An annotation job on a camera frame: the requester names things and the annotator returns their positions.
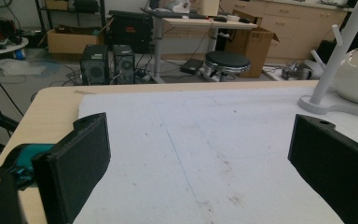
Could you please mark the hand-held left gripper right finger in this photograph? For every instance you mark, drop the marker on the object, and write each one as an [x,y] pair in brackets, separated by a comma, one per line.
[332,168]

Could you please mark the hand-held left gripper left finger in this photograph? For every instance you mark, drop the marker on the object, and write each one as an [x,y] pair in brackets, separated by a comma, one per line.
[74,168]

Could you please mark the white bowl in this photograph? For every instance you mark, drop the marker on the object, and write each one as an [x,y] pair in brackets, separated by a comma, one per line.
[355,76]

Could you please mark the black computer tower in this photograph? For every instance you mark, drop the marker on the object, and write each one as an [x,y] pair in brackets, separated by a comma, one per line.
[123,63]
[94,65]

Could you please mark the white mug tree stand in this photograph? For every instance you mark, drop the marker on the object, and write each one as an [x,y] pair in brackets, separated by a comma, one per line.
[338,56]

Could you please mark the white foam mat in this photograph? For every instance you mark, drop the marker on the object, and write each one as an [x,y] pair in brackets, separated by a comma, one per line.
[199,149]

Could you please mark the open cardboard box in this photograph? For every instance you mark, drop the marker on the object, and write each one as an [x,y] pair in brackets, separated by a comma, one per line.
[71,40]

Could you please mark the white round side table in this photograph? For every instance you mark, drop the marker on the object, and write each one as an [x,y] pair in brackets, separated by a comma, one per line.
[3,48]

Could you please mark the beige wooden cabinet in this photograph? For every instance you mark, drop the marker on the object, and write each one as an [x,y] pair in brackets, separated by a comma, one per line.
[295,28]

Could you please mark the tall cardboard box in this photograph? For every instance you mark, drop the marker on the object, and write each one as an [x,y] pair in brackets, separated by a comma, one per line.
[251,46]

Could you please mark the black equipment case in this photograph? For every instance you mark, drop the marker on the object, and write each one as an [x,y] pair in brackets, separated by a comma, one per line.
[130,31]

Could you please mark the black round stool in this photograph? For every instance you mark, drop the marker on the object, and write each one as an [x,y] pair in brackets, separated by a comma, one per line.
[227,62]

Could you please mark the black metal shelf rack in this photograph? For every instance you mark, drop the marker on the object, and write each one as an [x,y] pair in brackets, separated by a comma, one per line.
[71,14]

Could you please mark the black power adapter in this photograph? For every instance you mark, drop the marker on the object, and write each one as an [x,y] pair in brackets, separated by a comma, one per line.
[192,66]

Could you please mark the black computer mouse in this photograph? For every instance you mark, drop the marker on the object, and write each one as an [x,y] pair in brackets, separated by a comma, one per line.
[220,19]

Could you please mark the light wooden desk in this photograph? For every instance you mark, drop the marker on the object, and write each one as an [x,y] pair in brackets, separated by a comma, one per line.
[205,23]

